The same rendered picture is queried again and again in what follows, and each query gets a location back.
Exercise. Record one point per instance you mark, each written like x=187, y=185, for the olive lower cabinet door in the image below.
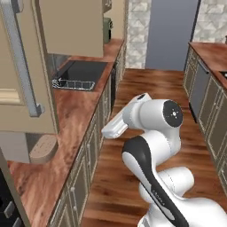
x=60, y=217
x=79, y=189
x=92, y=150

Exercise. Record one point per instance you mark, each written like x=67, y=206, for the olive lower cabinet drawers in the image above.
x=104, y=115

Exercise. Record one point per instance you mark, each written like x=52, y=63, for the black sink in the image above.
x=223, y=74

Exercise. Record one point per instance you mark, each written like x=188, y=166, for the olive cabinet run with dishwasher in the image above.
x=215, y=127

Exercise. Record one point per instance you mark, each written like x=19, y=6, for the grey dishwasher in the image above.
x=198, y=88

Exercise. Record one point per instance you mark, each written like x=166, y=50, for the olive lower cabinet run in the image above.
x=121, y=63

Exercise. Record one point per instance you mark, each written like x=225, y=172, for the plain beige upper cabinet door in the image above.
x=72, y=28

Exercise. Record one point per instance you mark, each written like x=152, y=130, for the green small appliance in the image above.
x=107, y=29

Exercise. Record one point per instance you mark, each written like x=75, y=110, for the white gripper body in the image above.
x=114, y=127

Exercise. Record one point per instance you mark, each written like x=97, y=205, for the beige rounded object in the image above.
x=43, y=149

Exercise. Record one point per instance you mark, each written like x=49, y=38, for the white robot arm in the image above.
x=159, y=118

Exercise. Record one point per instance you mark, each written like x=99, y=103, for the black oven with grey buttons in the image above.
x=6, y=204

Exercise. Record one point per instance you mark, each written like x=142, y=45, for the black oven front under hob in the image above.
x=113, y=88

